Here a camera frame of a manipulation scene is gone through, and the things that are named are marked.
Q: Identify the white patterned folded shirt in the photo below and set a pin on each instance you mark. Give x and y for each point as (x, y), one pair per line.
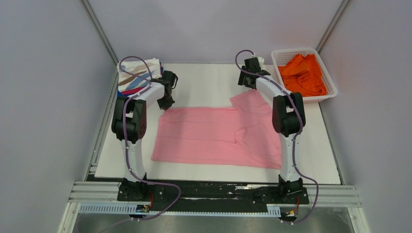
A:
(133, 75)

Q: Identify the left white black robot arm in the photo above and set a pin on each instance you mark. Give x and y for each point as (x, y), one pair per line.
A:
(129, 124)

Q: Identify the white plastic basket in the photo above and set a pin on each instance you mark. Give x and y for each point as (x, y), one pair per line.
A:
(281, 57)

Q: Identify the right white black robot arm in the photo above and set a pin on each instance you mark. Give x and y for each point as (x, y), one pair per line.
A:
(288, 120)

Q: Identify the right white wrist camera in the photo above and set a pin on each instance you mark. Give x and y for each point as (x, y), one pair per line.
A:
(260, 60)

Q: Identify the white slotted cable duct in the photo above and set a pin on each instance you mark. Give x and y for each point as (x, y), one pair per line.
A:
(139, 209)

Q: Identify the orange t shirt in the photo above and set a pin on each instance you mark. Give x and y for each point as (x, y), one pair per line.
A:
(302, 74)

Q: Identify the blue folded shirt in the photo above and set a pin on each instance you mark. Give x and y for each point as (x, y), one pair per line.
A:
(119, 95)

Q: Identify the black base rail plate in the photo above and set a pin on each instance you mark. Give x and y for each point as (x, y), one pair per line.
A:
(212, 196)

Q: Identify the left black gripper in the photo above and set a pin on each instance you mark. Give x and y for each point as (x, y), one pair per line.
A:
(165, 106)

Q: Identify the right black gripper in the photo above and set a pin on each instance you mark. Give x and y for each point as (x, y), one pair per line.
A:
(244, 80)

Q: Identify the pink t shirt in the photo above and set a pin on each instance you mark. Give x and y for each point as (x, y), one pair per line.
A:
(239, 135)

